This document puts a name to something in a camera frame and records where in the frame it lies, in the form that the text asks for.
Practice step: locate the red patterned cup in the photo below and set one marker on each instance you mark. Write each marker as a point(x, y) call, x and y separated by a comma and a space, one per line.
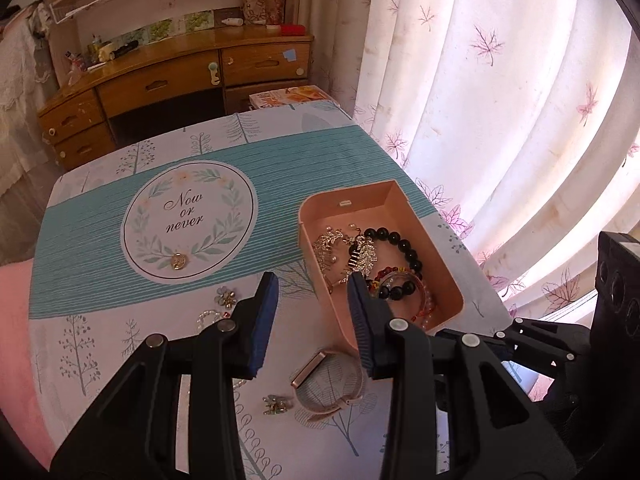
point(274, 10)

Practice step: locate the black tube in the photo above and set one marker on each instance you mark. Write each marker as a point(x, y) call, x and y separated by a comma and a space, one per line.
point(125, 48)

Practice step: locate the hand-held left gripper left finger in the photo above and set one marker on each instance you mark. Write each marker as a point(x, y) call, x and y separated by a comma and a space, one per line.
point(262, 320)

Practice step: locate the round gold pendant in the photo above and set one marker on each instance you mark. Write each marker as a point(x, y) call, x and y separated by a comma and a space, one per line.
point(178, 262)

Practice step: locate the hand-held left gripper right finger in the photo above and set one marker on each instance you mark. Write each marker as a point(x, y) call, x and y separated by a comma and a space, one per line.
point(362, 325)

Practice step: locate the blue sticky note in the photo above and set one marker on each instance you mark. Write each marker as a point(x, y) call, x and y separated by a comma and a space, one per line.
point(290, 54)

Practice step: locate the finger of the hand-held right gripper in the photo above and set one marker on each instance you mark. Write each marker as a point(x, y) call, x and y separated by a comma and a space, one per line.
point(447, 342)
point(550, 335)

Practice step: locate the red case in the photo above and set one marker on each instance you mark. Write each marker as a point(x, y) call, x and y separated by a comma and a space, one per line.
point(293, 29)

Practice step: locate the flower brooch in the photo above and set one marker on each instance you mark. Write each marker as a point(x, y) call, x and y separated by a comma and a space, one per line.
point(227, 297)

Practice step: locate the lace covered piano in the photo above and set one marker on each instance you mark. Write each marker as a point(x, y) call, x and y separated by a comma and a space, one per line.
point(20, 75)

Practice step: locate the pink bed blanket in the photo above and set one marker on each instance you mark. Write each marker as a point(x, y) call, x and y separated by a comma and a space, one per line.
point(20, 340)

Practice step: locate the wooden desk with drawers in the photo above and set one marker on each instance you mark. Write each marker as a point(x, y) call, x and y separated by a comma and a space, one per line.
point(165, 60)

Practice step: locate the pink plastic box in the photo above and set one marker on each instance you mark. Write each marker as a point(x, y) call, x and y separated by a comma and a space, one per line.
point(350, 210)

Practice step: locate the black rhinestone brooch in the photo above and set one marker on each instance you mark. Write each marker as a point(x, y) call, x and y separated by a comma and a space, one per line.
point(357, 255)

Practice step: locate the green picture tiles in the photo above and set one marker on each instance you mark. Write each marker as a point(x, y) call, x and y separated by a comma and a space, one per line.
point(160, 27)

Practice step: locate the small figurine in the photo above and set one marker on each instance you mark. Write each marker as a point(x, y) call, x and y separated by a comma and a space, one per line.
point(74, 67)

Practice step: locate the white leaf print curtain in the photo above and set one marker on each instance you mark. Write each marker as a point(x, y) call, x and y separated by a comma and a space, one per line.
point(475, 85)

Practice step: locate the green drawer hook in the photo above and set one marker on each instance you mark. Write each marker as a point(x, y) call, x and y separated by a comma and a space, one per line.
point(214, 72)

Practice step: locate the cartoon print box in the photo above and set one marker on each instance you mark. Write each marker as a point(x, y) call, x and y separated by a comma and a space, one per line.
point(253, 5)

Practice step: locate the small white bottle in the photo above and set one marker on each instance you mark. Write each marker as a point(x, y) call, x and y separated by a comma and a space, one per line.
point(233, 22)

